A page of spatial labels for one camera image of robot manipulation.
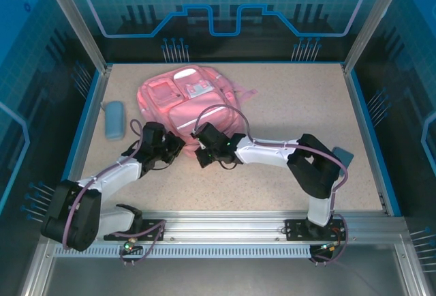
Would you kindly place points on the aluminium side rail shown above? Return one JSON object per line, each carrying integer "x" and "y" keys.
{"x": 104, "y": 81}
{"x": 352, "y": 81}

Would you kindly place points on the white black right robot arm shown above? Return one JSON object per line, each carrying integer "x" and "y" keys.
{"x": 265, "y": 151}

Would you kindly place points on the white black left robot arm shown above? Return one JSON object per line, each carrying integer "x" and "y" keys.
{"x": 112, "y": 176}

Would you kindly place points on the pink student backpack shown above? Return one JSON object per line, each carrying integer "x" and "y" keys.
{"x": 177, "y": 105}

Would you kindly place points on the aluminium frame post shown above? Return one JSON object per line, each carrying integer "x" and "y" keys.
{"x": 370, "y": 19}
{"x": 77, "y": 19}

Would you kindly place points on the small connector with green light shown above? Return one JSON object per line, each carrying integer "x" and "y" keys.
{"x": 131, "y": 244}
{"x": 328, "y": 247}

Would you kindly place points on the blue printed side panel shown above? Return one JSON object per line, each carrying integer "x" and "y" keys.
{"x": 408, "y": 71}
{"x": 34, "y": 71}

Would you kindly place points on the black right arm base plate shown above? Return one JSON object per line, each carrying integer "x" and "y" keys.
{"x": 294, "y": 231}

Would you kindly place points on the light blue pencil case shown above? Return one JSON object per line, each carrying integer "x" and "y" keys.
{"x": 114, "y": 122}

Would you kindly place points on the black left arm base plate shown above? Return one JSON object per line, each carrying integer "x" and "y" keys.
{"x": 153, "y": 233}

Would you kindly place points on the blue printed back panel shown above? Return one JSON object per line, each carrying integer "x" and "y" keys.
{"x": 221, "y": 2}

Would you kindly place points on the aluminium front rail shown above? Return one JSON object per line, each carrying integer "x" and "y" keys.
{"x": 221, "y": 224}

